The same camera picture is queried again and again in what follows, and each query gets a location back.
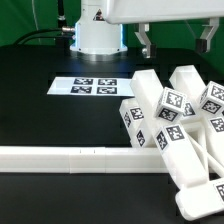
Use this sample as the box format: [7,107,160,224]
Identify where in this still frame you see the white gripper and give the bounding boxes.
[102,0,224,58]

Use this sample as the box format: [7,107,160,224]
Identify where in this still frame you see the small white marker block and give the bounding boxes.
[119,98,144,135]

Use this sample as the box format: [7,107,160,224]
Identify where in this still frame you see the white chair back frame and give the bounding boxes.
[131,65,224,221]

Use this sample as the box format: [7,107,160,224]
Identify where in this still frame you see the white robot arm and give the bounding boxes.
[70,0,224,61]

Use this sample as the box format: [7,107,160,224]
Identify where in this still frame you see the white marker base sheet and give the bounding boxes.
[47,77,133,97]

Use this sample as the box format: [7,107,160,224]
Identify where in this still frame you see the black cable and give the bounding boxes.
[13,29,64,46]

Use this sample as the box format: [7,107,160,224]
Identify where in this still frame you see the white U-shaped obstacle frame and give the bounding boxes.
[0,146,167,174]

